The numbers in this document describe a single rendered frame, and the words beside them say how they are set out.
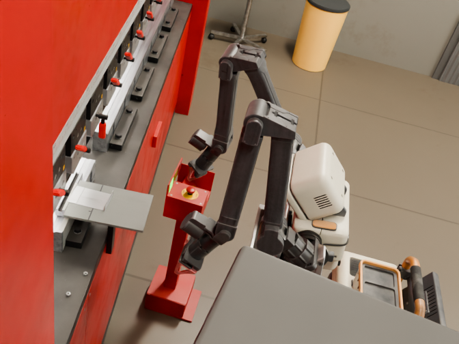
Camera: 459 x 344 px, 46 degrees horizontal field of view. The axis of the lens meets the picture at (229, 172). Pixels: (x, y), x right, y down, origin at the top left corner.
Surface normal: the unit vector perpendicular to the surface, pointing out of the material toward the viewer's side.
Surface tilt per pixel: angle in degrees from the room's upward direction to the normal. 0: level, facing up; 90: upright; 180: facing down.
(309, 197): 90
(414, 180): 0
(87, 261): 0
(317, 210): 90
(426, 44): 90
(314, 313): 0
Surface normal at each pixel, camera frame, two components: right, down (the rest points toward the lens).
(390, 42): -0.18, 0.59
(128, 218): 0.19, -0.76
